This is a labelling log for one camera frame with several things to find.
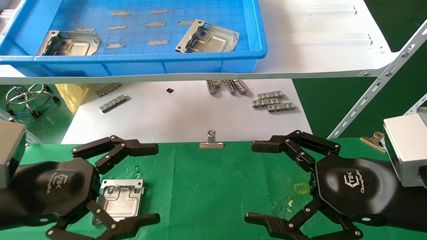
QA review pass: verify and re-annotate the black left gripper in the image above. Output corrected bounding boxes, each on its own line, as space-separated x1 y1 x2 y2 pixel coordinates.
13 135 161 240

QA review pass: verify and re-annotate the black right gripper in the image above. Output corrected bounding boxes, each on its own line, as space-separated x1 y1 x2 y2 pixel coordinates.
244 130 406 240

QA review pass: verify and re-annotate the stamped metal bracket part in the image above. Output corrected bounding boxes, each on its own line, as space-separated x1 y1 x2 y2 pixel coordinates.
36 31 101 56
175 19 240 53
92 179 145 226

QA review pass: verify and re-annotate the green cloth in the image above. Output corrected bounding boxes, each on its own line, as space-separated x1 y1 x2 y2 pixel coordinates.
0 137 427 240

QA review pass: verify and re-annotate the silver binder clip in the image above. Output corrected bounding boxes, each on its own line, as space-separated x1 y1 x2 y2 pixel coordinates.
360 132 387 154
199 129 225 149

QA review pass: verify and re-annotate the white board sheet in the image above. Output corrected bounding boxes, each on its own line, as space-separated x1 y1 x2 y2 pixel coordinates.
61 79 313 144

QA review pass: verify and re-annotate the yellow cloth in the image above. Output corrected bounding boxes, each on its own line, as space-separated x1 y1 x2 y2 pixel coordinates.
55 83 90 115

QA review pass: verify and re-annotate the grey perforated shelf strut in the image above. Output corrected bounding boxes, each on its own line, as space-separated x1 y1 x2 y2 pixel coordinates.
0 110 43 144

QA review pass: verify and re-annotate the chrome stool base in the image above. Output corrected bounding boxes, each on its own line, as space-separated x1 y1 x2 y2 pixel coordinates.
5 84 60 117

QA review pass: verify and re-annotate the white metal shelf board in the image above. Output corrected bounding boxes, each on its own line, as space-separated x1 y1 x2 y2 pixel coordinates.
0 0 399 85

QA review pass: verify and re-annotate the long white perforated shelf strut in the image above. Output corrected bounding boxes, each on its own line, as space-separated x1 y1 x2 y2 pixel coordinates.
328 20 427 139

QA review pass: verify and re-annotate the blue plastic tray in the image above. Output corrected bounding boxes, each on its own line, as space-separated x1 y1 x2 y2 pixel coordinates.
0 0 268 78

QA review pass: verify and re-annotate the short white perforated shelf strut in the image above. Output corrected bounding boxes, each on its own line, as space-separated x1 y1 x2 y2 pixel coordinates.
403 93 427 116

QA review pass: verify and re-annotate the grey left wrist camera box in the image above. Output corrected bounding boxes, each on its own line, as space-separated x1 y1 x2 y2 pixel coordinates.
0 121 27 189

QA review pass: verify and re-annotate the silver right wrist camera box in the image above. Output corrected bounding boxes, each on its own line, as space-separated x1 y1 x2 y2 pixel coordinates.
382 107 427 188

